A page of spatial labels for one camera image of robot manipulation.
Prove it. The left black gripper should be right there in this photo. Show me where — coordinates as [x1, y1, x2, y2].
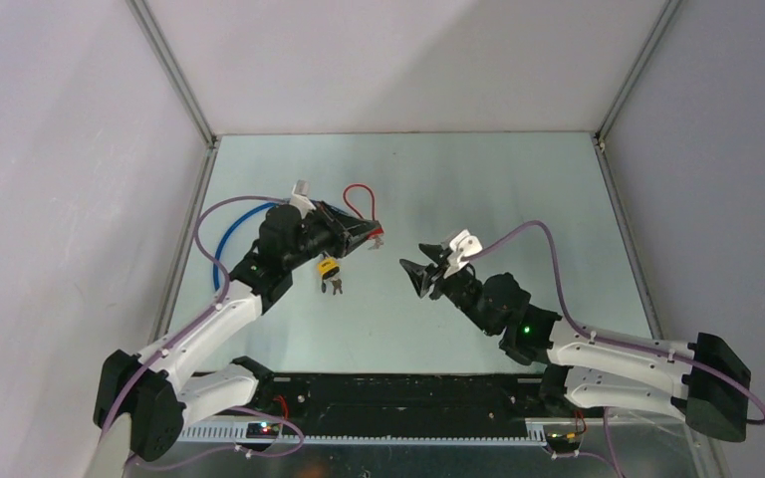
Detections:
[284, 201, 380, 271]

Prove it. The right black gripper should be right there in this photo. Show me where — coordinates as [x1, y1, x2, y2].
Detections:
[398, 245, 496, 338]

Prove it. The red cable padlock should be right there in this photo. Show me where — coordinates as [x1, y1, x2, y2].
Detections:
[342, 182, 378, 221]

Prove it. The silver key pair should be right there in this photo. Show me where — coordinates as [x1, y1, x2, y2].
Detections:
[321, 279, 343, 296]
[370, 235, 384, 250]

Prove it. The yellow black padlock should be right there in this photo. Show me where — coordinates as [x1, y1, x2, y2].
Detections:
[317, 257, 341, 281]

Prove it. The silver key pair front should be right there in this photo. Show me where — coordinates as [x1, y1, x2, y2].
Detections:
[321, 279, 343, 296]

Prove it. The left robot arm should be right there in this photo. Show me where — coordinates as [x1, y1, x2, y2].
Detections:
[93, 199, 382, 462]

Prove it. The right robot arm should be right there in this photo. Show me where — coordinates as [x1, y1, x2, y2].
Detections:
[399, 244, 751, 443]

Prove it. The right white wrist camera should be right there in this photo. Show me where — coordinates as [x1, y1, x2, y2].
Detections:
[442, 229, 483, 279]

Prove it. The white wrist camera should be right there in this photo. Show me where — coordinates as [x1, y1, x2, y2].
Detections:
[288, 179, 316, 216]
[442, 229, 483, 279]

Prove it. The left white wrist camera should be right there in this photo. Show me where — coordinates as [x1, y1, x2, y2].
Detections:
[288, 179, 316, 216]

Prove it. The blue cable lock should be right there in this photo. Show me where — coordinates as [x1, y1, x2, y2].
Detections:
[212, 197, 351, 292]

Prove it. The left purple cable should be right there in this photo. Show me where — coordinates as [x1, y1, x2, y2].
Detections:
[92, 195, 306, 476]

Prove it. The purple cable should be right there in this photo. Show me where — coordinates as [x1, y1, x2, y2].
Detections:
[92, 195, 306, 476]
[471, 220, 765, 478]

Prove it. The left aluminium frame post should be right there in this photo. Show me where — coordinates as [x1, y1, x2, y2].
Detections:
[127, 0, 220, 339]

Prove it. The aluminium frame post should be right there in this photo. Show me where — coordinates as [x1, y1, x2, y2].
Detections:
[591, 0, 684, 339]
[127, 0, 220, 339]

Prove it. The white cable duct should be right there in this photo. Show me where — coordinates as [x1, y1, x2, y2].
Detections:
[177, 420, 547, 446]

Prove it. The right aluminium frame post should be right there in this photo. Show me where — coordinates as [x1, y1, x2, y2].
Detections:
[591, 0, 684, 339]

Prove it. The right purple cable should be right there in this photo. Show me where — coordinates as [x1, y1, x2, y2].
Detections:
[471, 220, 765, 478]

